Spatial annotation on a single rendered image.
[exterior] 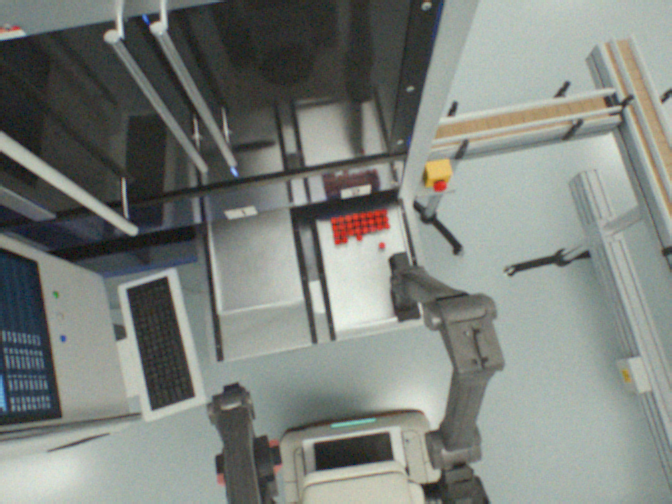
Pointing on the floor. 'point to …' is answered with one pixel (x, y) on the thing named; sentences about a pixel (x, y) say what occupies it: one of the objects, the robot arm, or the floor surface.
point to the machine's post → (436, 87)
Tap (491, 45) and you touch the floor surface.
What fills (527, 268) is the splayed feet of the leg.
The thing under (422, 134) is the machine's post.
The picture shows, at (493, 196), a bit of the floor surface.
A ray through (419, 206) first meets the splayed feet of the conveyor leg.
